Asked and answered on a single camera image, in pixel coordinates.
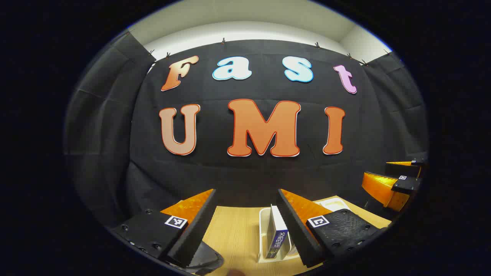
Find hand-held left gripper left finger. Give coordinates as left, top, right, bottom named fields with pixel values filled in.
left=111, top=189, right=217, bottom=269

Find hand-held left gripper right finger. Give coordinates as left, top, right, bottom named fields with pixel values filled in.
left=277, top=188, right=388, bottom=268

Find blue cover book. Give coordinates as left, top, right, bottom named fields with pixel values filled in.
left=265, top=205, right=289, bottom=260

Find grey schoolbag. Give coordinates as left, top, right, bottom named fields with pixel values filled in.
left=180, top=241, right=225, bottom=276

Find cream plastic bookshelf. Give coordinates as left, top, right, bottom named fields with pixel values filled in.
left=259, top=196, right=352, bottom=263

